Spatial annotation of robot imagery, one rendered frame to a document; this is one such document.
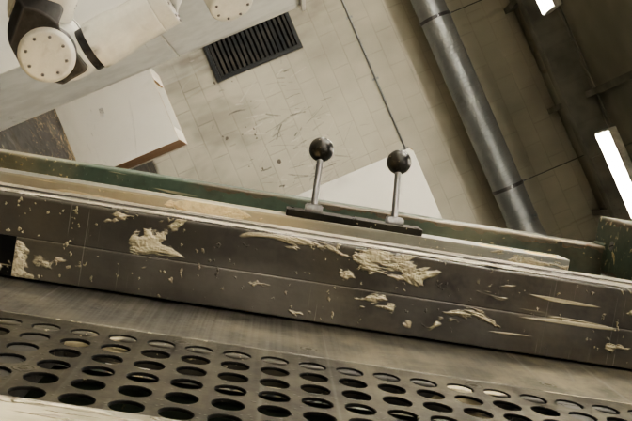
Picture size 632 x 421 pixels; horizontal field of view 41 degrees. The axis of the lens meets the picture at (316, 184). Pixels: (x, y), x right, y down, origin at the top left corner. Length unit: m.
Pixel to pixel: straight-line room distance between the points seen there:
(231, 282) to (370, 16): 8.72
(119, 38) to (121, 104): 4.85
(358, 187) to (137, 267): 4.03
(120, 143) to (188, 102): 3.31
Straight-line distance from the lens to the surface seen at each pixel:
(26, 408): 0.24
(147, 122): 6.03
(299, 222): 1.20
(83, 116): 6.14
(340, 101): 9.19
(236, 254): 0.70
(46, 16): 1.21
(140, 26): 1.23
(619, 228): 1.52
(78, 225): 0.72
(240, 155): 9.16
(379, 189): 4.72
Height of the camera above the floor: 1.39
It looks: 1 degrees up
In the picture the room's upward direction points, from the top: 67 degrees clockwise
